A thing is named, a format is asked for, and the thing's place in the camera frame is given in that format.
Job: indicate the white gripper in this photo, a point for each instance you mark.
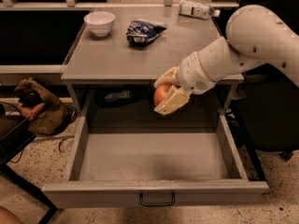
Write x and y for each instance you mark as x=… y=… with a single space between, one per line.
x=193 y=73

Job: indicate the red apple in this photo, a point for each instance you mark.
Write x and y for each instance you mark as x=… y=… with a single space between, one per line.
x=161 y=93

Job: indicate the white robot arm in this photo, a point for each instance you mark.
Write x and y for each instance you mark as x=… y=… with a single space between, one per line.
x=255 y=35

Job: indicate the grey open top drawer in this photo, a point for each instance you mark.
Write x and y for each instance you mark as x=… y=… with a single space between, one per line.
x=121 y=152

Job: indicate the blue chip bag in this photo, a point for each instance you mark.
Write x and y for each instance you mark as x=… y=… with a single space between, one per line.
x=142 y=32

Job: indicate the grey metal cabinet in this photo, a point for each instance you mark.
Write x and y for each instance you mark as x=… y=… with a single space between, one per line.
x=111 y=61

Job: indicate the clear plastic water bottle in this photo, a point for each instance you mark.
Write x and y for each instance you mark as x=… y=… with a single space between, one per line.
x=197 y=10

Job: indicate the white ceramic bowl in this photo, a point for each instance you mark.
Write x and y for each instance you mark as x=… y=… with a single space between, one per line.
x=100 y=23

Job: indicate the black office chair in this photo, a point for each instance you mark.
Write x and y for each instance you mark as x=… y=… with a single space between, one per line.
x=267 y=119

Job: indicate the brown bag on floor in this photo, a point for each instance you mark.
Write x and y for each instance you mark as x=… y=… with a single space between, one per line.
x=46 y=113

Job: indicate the black chair at left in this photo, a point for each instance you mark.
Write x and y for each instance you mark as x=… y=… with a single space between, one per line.
x=14 y=138

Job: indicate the black drawer handle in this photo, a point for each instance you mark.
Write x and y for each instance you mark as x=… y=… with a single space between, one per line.
x=157 y=200

